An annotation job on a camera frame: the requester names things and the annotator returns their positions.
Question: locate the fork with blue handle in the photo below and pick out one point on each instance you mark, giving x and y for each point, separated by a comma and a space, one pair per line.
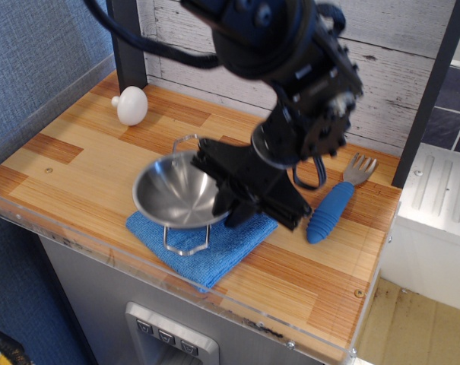
326, 217

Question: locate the dark left frame post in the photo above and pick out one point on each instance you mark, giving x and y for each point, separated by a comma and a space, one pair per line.
130, 63

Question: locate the small steel pot with handles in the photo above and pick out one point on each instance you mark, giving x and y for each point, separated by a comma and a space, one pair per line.
175, 194

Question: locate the dark right frame post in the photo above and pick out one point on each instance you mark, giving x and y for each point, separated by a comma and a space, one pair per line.
438, 74

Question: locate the yellow and black object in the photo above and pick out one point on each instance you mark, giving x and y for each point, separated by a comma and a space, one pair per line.
11, 351

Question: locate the dark frame post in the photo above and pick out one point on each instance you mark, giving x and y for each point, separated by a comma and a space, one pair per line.
438, 74
130, 63

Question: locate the grey dispenser button panel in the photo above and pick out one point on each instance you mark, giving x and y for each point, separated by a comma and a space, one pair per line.
161, 340

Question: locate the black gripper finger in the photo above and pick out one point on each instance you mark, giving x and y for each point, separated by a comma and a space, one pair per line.
240, 214
224, 202

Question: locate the white ribbed box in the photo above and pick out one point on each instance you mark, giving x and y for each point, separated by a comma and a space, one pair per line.
423, 252

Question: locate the white mushroom-shaped toy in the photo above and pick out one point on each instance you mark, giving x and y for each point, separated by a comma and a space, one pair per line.
131, 106

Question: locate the clear acrylic table edge guard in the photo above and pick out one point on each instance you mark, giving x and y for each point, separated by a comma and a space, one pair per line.
287, 302

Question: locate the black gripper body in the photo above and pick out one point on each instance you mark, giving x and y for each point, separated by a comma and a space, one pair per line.
252, 180

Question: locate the blue folded cloth napkin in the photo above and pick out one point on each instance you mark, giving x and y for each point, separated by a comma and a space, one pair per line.
199, 255

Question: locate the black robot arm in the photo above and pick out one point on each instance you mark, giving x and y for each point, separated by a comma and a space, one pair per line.
293, 47

